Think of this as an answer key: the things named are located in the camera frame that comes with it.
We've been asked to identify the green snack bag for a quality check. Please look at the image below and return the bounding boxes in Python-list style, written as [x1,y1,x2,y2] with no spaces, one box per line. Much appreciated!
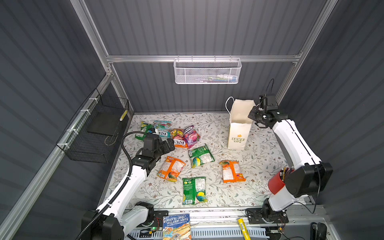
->
[135,122,155,141]
[188,144,215,168]
[182,177,208,205]

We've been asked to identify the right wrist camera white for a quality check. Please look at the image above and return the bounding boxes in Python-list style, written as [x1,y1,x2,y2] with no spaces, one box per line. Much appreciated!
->
[259,94,279,113]

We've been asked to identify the orange Fox's fruit candy bag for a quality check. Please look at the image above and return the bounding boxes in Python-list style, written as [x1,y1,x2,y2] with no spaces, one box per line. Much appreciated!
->
[170,129,188,149]

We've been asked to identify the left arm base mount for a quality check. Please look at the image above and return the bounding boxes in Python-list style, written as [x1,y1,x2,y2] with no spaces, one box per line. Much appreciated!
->
[130,210,169,237]

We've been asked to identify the black device bottom right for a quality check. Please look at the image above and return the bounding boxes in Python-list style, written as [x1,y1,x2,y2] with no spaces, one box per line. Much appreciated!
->
[310,222,328,240]

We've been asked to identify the black wire basket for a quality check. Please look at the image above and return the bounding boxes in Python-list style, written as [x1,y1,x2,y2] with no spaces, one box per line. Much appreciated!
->
[57,91,130,164]

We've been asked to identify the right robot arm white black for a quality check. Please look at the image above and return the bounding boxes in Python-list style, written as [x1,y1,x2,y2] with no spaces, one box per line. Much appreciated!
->
[249,107,333,213]

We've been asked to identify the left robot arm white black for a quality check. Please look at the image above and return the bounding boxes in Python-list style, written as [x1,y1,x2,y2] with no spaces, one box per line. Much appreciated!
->
[76,133,175,240]

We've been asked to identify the orange snack bag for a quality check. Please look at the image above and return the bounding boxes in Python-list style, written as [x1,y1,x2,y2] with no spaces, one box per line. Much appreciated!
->
[157,156,186,182]
[220,161,246,184]

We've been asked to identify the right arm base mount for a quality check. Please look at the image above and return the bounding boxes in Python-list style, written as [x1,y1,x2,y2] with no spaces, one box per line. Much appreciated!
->
[245,208,289,224]

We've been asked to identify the purple Fox's candy bag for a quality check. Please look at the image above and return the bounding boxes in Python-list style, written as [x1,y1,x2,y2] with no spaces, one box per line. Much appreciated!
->
[184,125,201,148]

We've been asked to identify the red pencil cup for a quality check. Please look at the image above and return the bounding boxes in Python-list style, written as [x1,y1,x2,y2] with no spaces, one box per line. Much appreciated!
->
[268,167,294,195]

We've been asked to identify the teal Fox's mint cherry bag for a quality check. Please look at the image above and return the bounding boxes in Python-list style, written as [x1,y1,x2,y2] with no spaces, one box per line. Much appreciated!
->
[154,121,172,138]

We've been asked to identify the yellow marker tube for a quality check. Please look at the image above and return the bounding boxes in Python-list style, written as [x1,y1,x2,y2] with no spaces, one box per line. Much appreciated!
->
[237,218,251,240]

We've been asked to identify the paperback book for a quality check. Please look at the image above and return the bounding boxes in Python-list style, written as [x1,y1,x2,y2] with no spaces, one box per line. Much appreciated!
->
[163,214,192,240]

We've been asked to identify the yellow item in black basket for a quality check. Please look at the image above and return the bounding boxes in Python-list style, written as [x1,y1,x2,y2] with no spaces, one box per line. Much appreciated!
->
[120,110,128,122]

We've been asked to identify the black pad in basket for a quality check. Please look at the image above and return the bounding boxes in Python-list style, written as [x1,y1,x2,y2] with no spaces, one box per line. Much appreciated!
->
[87,113,122,137]

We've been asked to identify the green snack bag front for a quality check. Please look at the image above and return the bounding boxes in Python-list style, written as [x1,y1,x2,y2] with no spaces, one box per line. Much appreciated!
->
[182,177,208,205]

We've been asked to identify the white paper bag floral print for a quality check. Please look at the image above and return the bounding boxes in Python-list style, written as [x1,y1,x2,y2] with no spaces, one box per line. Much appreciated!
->
[225,97,256,150]

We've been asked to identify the white wire mesh basket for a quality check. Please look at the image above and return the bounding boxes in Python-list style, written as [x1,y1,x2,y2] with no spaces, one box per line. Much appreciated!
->
[173,58,242,85]

